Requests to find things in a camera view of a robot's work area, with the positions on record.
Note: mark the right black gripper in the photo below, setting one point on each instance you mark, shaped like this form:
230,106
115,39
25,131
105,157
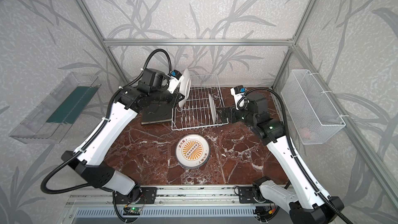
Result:
227,114

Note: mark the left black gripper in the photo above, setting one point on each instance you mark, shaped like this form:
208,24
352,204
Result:
173,100

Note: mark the white round plate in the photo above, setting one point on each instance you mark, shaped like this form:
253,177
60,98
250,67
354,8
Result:
192,149
212,109
185,87
205,161

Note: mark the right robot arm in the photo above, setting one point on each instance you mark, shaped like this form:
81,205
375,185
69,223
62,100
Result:
276,137

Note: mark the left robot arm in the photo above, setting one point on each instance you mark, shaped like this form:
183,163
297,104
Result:
156,83

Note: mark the pink object in basket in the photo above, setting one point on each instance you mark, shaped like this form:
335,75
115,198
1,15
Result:
306,133

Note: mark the left green circuit board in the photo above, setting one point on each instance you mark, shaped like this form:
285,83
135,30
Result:
132,210

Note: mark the white wire dish rack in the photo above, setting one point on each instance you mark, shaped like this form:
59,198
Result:
196,111

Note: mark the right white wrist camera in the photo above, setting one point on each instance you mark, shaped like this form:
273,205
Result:
238,93

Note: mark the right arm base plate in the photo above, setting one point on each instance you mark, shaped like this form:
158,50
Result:
246,196

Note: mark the aluminium frame crossbar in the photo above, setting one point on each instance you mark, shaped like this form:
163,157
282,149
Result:
198,42

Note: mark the white mesh wall basket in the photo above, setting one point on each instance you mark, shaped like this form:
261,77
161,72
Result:
310,107

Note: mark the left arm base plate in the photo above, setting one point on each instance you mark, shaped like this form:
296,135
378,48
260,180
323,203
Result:
146,194

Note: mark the right circuit board with wires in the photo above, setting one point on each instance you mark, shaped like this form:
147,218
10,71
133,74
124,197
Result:
264,212

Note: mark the clear plastic wall bin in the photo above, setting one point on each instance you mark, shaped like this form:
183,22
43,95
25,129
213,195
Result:
50,121

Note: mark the aluminium mounting rail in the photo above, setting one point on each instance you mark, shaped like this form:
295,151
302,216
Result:
218,195

